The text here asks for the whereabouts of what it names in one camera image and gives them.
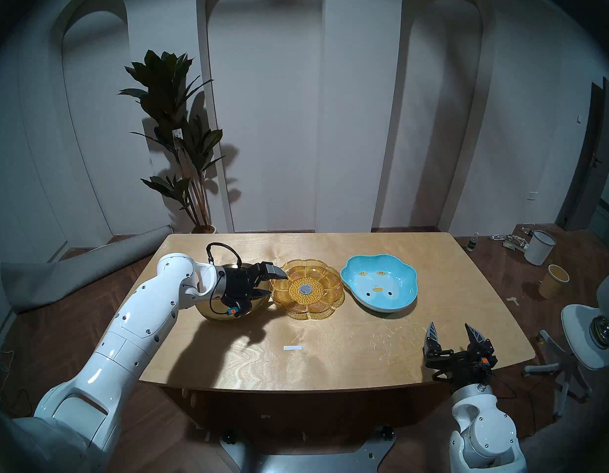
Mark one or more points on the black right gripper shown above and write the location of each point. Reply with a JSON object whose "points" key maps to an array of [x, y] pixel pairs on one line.
{"points": [[457, 368]]}

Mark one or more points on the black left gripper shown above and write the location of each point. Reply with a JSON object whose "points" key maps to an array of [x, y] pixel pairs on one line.
{"points": [[238, 282]]}

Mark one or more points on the gold metal bowl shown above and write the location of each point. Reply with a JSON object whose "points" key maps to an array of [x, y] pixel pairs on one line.
{"points": [[255, 308]]}

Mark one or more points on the amber glass flower plate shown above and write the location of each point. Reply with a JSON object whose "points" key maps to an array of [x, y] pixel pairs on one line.
{"points": [[326, 289]]}

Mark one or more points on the blue chick face plate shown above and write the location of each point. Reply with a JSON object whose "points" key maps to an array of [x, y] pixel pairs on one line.
{"points": [[383, 275]]}

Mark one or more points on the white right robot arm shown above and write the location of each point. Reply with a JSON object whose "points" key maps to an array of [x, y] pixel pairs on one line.
{"points": [[487, 427]]}

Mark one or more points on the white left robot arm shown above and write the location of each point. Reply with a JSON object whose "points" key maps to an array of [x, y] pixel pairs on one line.
{"points": [[137, 324]]}

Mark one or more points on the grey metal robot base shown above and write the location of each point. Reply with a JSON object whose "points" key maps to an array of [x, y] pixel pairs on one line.
{"points": [[304, 462]]}

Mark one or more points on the brown plant pot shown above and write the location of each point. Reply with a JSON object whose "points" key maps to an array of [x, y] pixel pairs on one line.
{"points": [[203, 228]]}

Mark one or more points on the clear plastic bottle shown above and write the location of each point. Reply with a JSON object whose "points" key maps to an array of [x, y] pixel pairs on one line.
{"points": [[473, 243]]}

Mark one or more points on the tan paper cup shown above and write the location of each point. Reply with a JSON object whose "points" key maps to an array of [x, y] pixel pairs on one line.
{"points": [[551, 285]]}

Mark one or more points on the white bucket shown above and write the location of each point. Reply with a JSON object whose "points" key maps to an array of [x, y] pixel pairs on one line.
{"points": [[538, 248]]}

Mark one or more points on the white office chair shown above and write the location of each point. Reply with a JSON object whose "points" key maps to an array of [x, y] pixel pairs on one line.
{"points": [[580, 324]]}

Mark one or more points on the round silver metal object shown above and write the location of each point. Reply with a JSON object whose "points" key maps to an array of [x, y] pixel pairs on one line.
{"points": [[602, 331]]}

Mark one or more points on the grey rolled mat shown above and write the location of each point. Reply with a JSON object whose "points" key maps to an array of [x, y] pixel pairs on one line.
{"points": [[63, 275]]}

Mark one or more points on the dark grey door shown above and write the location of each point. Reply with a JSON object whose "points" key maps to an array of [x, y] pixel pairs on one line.
{"points": [[588, 181]]}

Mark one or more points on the tall green leafy plant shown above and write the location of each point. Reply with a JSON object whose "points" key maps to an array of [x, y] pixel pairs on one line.
{"points": [[166, 87]]}

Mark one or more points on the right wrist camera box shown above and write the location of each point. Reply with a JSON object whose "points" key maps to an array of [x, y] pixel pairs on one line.
{"points": [[487, 363]]}

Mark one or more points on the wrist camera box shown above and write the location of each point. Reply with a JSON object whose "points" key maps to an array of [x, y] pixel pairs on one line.
{"points": [[232, 309], [487, 363]]}

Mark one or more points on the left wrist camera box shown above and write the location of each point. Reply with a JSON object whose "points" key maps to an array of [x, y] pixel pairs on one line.
{"points": [[232, 309]]}

